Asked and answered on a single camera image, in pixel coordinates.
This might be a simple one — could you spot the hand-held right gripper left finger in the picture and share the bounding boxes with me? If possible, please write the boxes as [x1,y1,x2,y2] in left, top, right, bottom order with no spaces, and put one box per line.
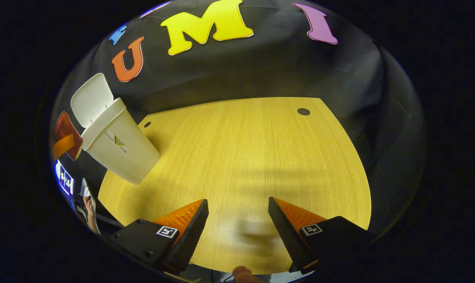
[104,199,209,276]

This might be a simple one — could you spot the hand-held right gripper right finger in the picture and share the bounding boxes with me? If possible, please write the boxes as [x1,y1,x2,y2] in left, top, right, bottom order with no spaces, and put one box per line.
[268,197,379,275]

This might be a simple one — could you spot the red pop can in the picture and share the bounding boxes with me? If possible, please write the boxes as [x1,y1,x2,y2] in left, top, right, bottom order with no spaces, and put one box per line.
[55,111,84,161]

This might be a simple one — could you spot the white desktop garbage bin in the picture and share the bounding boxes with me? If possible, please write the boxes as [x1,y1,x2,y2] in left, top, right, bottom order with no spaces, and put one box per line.
[70,73,161,185]

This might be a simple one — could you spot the wooden desktop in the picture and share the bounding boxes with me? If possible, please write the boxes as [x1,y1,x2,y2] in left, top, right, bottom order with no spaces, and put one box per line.
[98,97,372,276]

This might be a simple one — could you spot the computer monitor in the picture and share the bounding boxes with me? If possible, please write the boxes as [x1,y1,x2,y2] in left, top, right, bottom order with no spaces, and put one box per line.
[55,159,75,196]

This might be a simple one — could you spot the white side desk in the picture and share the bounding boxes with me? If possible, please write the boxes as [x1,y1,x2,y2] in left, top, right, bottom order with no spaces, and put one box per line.
[79,178,101,235]

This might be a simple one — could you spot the black backdrop cloth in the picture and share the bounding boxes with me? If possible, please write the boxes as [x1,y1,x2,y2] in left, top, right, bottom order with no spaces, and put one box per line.
[49,0,427,236]

